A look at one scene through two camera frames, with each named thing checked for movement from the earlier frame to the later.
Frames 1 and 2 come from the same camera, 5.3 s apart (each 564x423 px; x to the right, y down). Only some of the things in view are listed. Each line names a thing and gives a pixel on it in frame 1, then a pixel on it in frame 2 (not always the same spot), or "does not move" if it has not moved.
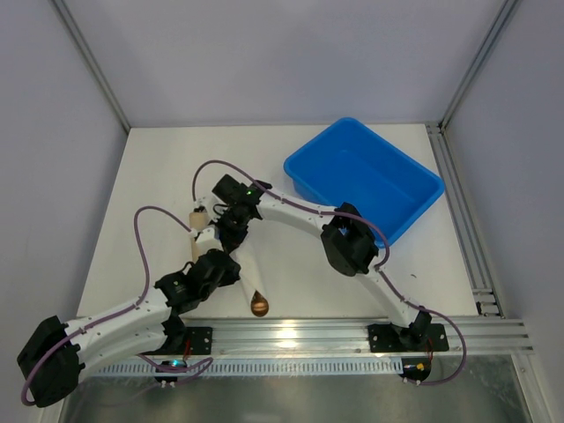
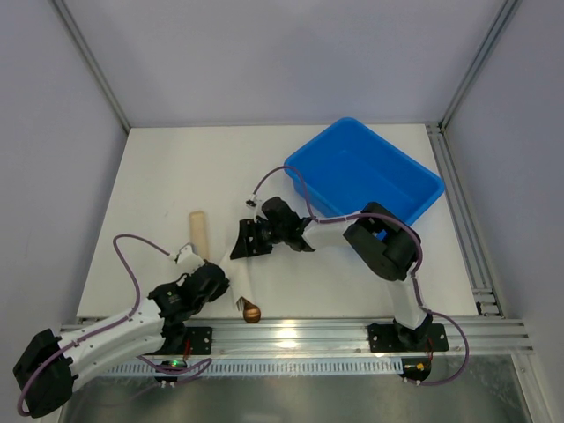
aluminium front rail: (342, 337) does not move
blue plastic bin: (351, 163) does not move
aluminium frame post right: (507, 12) does not move
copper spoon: (259, 305) → (251, 314)
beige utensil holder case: (198, 221) does not move
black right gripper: (233, 233) → (254, 238)
